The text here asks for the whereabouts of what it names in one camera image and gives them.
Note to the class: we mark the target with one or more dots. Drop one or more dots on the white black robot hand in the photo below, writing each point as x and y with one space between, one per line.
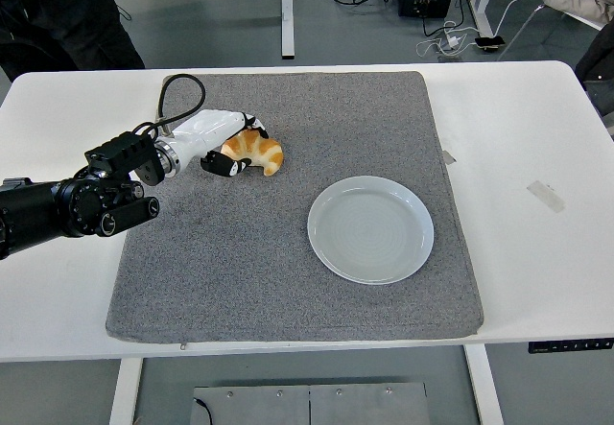
206 130

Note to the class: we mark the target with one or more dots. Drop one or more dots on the golden croissant bread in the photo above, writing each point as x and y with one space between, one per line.
266 151

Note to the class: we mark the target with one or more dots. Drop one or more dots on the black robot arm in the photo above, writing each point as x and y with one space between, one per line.
43 209

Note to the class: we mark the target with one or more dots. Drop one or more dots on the pale grey round plate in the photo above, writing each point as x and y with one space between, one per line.
369 230

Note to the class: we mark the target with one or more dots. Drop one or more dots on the grey metal plate with screws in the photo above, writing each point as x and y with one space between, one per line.
336 408

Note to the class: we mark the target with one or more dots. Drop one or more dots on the grey fabric mat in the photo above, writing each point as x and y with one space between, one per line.
216 262

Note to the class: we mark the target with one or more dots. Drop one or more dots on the white background table leg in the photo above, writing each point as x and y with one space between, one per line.
287 12
483 7

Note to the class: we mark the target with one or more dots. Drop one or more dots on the person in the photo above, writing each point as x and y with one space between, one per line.
57 12

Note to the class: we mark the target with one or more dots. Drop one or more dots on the small grey tape piece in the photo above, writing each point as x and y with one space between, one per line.
450 157

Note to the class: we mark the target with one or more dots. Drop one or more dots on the black smartphone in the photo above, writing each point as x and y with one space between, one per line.
489 42

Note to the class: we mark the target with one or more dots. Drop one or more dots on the long grey tape strip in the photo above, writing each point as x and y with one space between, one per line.
546 196

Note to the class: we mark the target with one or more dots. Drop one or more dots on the dark garment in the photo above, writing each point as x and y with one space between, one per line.
599 70

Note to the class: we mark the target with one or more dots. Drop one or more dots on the black table control panel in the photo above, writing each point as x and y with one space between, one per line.
571 346

